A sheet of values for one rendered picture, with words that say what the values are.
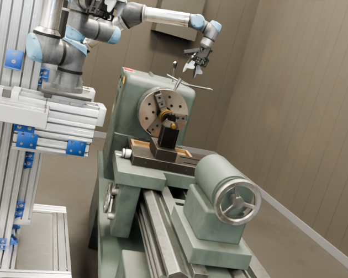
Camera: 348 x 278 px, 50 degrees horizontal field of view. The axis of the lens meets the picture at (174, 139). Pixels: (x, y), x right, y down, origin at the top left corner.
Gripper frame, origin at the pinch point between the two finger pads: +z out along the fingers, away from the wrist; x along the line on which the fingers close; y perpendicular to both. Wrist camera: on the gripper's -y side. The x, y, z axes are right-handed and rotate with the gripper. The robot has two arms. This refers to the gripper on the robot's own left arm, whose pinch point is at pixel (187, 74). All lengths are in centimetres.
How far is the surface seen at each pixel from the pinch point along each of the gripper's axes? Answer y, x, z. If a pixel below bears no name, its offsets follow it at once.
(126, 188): 38, -68, 57
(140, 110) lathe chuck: -10.5, -13.4, 32.4
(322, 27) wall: -9, 242, -120
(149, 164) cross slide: 37, -57, 45
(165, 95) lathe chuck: -3.4, -6.3, 17.4
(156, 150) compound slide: 35, -55, 38
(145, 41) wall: -226, 235, -18
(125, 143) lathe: -19, -1, 59
